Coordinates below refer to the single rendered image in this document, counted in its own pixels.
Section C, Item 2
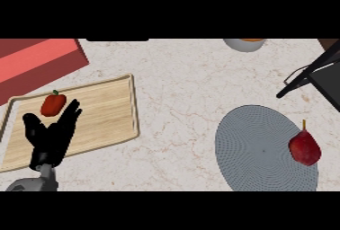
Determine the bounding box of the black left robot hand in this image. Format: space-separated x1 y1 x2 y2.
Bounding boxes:
21 98 85 172

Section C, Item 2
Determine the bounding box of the grey round placemat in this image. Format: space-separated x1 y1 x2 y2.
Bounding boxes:
215 104 321 192

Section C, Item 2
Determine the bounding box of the dark red cupcake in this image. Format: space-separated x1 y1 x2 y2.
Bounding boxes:
289 119 323 167

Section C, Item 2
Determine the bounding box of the black tiered shelf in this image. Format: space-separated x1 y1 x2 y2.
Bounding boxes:
275 39 340 113

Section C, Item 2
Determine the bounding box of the red bell pepper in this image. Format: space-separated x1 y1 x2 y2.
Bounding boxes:
40 89 68 118

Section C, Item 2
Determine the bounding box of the pale wooden tray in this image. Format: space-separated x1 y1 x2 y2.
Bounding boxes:
0 73 141 173

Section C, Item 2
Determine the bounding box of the red box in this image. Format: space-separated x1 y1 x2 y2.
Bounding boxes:
0 39 91 107

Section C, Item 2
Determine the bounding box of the grey bowl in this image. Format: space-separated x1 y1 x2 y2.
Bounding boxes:
222 39 268 53

